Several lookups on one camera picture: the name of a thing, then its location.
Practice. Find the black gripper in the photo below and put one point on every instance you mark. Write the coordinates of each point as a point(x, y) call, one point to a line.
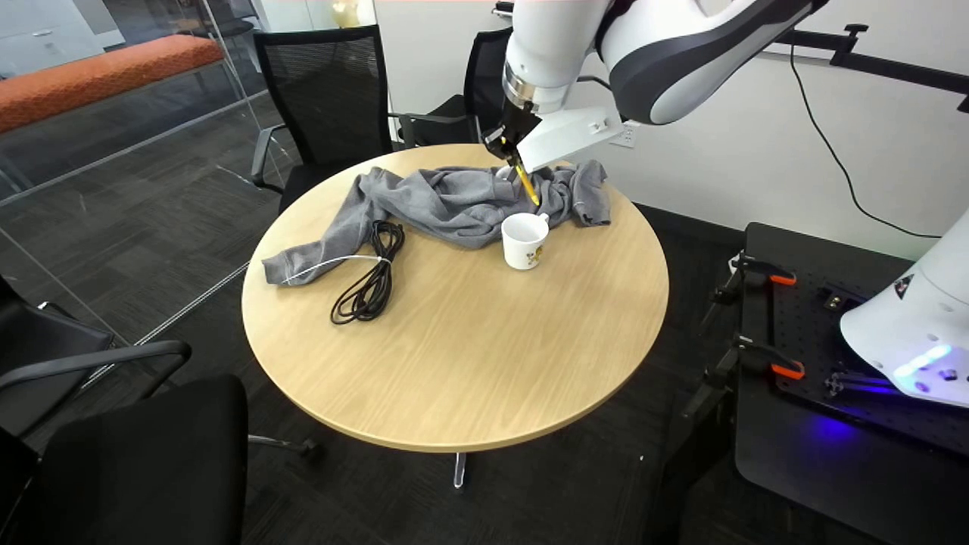
point(510, 129)

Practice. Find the yellow pen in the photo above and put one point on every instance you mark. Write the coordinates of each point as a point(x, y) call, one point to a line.
point(529, 191)

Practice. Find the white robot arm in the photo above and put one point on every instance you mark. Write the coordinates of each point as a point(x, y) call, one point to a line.
point(564, 41)

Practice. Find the white mug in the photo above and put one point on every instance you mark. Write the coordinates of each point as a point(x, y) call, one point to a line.
point(523, 246)

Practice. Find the grey hoodie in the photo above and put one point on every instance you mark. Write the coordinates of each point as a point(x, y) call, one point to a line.
point(457, 207)

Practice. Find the black office chair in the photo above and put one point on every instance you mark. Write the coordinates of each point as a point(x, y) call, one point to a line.
point(61, 365)
point(323, 92)
point(486, 80)
point(154, 463)

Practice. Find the chrome table base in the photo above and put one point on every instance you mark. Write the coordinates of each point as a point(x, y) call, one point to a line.
point(458, 473)

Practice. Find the orange upholstered bench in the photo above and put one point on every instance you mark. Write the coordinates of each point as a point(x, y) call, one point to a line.
point(100, 80)

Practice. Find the black robot stand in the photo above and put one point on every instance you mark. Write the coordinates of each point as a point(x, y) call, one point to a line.
point(808, 473)

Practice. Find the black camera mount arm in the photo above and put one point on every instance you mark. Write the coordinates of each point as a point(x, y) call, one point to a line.
point(890, 64)

